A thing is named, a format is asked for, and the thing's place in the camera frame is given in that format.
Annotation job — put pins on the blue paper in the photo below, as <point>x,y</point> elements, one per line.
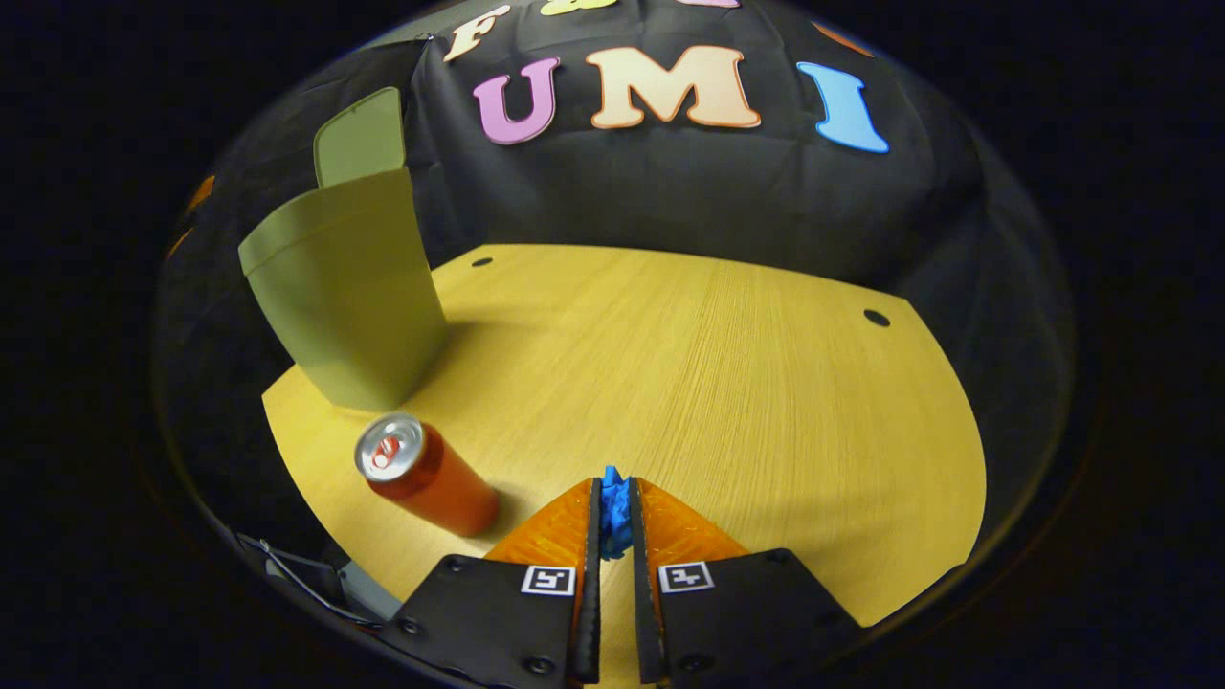
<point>615,517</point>

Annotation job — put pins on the wooden desktop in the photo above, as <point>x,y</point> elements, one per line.
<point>718,383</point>

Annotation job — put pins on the red pop can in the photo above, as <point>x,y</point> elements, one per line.
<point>431,483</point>

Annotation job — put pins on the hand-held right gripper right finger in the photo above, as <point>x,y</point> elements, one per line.
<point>649,622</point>

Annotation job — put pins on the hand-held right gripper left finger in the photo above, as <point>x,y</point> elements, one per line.
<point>589,612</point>

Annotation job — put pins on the pale green desktop garbage bin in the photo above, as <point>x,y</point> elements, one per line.
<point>345,287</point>

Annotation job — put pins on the grey desk bracket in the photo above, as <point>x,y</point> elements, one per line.
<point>368,588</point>

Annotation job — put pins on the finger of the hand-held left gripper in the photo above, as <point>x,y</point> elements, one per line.
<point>201,193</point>

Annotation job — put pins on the black backdrop cloth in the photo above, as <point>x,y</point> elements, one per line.
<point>670,191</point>

